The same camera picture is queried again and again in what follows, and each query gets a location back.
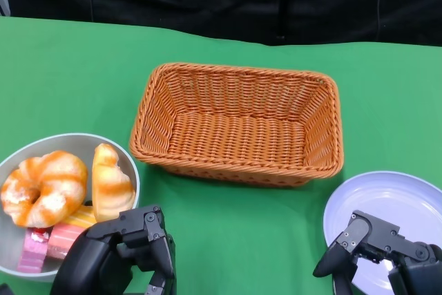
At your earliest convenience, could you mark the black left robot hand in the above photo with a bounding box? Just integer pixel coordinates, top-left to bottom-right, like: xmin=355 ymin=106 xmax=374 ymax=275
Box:
xmin=50 ymin=204 xmax=176 ymax=295

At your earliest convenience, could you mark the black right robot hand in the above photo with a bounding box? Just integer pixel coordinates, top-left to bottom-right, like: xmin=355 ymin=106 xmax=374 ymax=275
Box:
xmin=313 ymin=210 xmax=442 ymax=295

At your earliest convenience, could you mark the salmon pink cake slice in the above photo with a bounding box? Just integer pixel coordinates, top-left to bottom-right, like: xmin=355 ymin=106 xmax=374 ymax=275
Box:
xmin=46 ymin=222 xmax=93 ymax=260

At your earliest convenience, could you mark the yellow layered cake slice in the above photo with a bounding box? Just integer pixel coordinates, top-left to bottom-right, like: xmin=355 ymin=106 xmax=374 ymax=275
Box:
xmin=64 ymin=204 xmax=99 ymax=229

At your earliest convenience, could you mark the magenta pink cake slice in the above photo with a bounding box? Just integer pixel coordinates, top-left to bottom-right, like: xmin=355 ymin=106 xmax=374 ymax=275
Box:
xmin=16 ymin=227 xmax=52 ymax=274

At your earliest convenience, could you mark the orange striped croissant bread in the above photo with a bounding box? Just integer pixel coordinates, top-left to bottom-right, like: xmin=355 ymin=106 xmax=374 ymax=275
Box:
xmin=91 ymin=143 xmax=136 ymax=223

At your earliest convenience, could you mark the orange striped ring bread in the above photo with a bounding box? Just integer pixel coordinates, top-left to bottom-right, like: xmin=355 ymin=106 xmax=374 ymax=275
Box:
xmin=0 ymin=151 xmax=89 ymax=229

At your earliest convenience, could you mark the grey-green bowl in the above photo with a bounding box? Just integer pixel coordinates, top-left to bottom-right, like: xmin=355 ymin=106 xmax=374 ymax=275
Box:
xmin=0 ymin=132 xmax=141 ymax=283

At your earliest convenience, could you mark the lavender plate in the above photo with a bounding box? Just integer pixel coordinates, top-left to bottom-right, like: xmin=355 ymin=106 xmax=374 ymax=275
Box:
xmin=323 ymin=170 xmax=442 ymax=292

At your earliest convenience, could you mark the orange wicker basket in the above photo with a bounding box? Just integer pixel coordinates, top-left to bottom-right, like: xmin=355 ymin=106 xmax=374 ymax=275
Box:
xmin=129 ymin=62 xmax=345 ymax=188

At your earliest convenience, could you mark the green tablecloth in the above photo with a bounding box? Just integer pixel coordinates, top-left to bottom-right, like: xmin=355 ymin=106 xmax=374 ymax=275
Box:
xmin=0 ymin=15 xmax=442 ymax=295

